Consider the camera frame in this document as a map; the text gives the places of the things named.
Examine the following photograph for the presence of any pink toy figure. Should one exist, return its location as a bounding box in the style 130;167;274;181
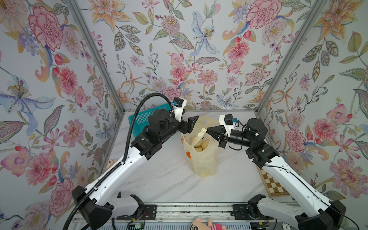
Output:
105;160;116;171

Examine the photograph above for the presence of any teal plastic basket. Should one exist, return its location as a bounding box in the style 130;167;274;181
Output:
132;104;170;137

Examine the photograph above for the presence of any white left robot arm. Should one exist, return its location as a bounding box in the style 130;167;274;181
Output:
63;109;199;230

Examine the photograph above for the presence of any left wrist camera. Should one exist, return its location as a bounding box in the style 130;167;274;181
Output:
172;97;187;122

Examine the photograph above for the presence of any green circuit board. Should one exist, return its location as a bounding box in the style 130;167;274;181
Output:
129;223;145;230

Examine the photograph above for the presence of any metal base rail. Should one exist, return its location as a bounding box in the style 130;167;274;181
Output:
70;202;291;230

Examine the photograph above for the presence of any black corrugated cable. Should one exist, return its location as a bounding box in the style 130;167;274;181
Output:
61;92;174;230

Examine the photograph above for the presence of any wooden chessboard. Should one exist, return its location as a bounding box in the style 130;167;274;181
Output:
257;167;290;198

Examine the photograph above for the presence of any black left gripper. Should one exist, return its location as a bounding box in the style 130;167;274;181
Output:
158;110;199;142

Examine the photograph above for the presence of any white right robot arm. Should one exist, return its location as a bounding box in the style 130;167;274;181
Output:
206;115;346;230

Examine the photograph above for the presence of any yellow plastic bag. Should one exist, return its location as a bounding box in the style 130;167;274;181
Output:
181;117;220;178

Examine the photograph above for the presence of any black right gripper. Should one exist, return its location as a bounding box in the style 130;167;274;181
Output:
207;127;256;151

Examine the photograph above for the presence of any pink plush toy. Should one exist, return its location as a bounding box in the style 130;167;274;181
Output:
189;218;227;230

